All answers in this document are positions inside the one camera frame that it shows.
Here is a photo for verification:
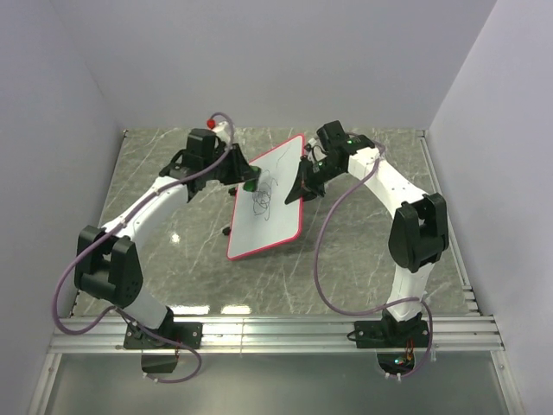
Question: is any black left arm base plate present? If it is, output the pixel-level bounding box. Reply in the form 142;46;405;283
123;322;203;350

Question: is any metal wire whiteboard stand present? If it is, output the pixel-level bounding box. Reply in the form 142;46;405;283
221;193;238;237

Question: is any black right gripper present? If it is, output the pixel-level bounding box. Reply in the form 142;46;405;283
284;157;343;208

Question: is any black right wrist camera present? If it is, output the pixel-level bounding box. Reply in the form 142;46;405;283
316;120;349;152

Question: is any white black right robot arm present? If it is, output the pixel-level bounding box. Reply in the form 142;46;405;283
285;129;449;346

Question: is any aluminium right side rail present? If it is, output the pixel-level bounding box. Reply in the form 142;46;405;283
416;130;482;316

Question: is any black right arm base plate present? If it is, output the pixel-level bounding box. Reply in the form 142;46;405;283
346;317;430;349

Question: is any red framed whiteboard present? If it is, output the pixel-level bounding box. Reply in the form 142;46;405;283
226;134;305;260

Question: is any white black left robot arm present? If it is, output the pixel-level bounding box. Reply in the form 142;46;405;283
74;141;260;348

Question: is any aluminium front rail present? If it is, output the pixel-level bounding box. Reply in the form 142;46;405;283
48;315;505;354

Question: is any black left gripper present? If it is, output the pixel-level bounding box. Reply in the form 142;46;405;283
203;143;257;186

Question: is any aluminium rail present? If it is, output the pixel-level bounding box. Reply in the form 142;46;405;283
416;130;482;316
48;315;505;354

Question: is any green whiteboard eraser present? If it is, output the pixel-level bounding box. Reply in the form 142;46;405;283
243;166;262;193

